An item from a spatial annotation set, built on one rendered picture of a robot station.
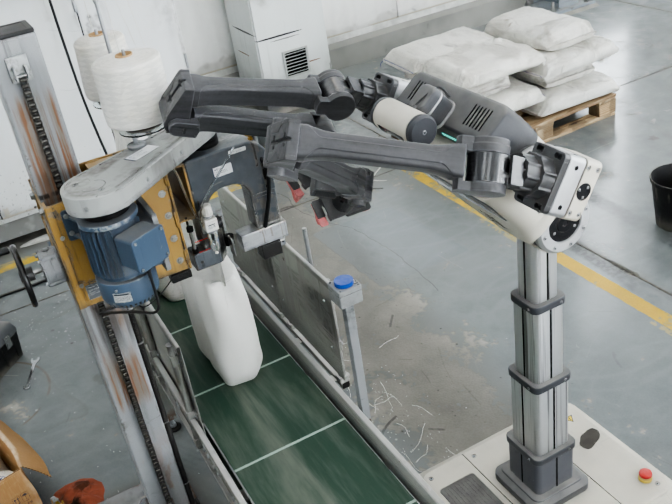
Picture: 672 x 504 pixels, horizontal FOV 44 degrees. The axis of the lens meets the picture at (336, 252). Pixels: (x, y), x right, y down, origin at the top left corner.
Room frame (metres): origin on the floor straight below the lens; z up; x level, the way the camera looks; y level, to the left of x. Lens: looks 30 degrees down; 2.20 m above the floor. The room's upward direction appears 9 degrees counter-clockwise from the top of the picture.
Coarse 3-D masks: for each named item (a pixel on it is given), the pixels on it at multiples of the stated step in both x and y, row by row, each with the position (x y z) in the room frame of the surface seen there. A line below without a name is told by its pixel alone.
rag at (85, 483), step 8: (80, 480) 2.36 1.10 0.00; (88, 480) 2.34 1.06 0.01; (96, 480) 2.35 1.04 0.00; (64, 488) 2.33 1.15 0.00; (72, 488) 2.29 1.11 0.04; (80, 488) 2.30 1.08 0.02; (88, 488) 2.29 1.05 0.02; (96, 488) 2.30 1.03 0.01; (56, 496) 2.29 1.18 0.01; (64, 496) 2.26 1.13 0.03; (72, 496) 2.27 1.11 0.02; (80, 496) 2.25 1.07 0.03; (88, 496) 2.24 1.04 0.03; (96, 496) 2.25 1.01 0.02
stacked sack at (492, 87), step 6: (504, 78) 4.64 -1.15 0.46; (486, 84) 4.60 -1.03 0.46; (492, 84) 4.61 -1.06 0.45; (498, 84) 4.61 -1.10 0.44; (504, 84) 4.62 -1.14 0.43; (510, 84) 4.63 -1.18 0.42; (474, 90) 4.57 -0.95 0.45; (480, 90) 4.57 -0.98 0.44; (486, 90) 4.58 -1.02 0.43; (492, 90) 4.58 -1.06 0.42; (498, 90) 4.61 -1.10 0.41; (486, 96) 4.59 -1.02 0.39
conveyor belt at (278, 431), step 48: (192, 336) 2.64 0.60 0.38; (192, 384) 2.35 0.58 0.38; (240, 384) 2.30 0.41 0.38; (288, 384) 2.26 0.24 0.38; (240, 432) 2.06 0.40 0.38; (288, 432) 2.02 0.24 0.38; (336, 432) 1.98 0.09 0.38; (240, 480) 1.84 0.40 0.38; (288, 480) 1.81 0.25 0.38; (336, 480) 1.78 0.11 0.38; (384, 480) 1.75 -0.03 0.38
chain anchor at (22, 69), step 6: (24, 54) 2.00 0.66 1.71; (6, 60) 1.98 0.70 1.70; (12, 60) 1.98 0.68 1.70; (18, 60) 1.99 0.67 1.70; (24, 60) 1.99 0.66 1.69; (12, 66) 1.98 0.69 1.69; (18, 66) 1.99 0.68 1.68; (24, 66) 1.97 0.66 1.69; (12, 72) 1.98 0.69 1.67; (18, 72) 1.98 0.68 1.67; (24, 72) 1.99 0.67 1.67; (30, 72) 1.99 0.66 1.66; (12, 78) 1.98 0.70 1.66; (18, 78) 1.97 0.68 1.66; (30, 78) 1.97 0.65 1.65
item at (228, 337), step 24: (216, 264) 2.29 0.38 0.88; (192, 288) 2.38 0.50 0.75; (216, 288) 2.30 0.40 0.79; (240, 288) 2.32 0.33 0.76; (192, 312) 2.42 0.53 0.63; (216, 312) 2.28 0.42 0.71; (240, 312) 2.30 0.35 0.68; (216, 336) 2.28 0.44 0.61; (240, 336) 2.29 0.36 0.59; (216, 360) 2.30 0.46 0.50; (240, 360) 2.28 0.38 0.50
